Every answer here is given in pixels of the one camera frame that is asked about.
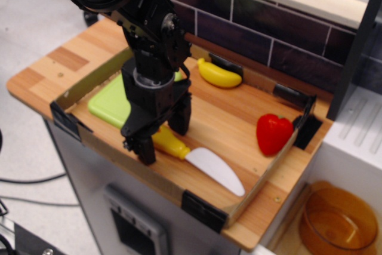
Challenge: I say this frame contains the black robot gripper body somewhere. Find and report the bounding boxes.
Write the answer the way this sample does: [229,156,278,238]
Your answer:
[121,59,191,153]

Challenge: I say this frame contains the yellow handled white toy knife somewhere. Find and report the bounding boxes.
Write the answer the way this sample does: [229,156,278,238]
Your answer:
[152,125,245,196]

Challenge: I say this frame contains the cardboard fence with black tape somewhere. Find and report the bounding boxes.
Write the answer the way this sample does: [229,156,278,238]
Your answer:
[51,48,324,237]

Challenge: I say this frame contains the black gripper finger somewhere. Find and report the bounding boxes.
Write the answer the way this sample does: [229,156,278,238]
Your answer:
[168,99,192,136]
[137,137,156,165]

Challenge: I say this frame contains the grey toy oven front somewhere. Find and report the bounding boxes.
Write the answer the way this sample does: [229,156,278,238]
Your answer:
[104,185,170,254]

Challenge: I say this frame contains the white toy sink counter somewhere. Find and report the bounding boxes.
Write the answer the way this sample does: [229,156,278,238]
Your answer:
[319,87,382,178]

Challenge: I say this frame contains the yellow toy banana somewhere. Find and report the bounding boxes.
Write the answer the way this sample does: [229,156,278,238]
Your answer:
[197,58,242,88]

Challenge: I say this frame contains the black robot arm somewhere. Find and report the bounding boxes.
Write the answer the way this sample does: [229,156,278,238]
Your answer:
[71,0,191,165]

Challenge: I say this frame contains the green plastic cutting board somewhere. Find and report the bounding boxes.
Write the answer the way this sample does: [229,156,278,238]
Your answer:
[87,70,183,128]

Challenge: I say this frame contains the orange transparent plastic bowl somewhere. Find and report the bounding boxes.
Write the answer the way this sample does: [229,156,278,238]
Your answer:
[298,181,379,254]

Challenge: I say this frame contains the red toy strawberry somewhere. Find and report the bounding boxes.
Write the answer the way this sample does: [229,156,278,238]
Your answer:
[256,113,294,156]

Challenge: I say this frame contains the black floor cable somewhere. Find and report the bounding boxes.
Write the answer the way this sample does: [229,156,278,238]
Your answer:
[0,171,67,185]

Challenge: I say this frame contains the dark grey cabinet post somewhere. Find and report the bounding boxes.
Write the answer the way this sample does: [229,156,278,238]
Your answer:
[326,0,381,121]

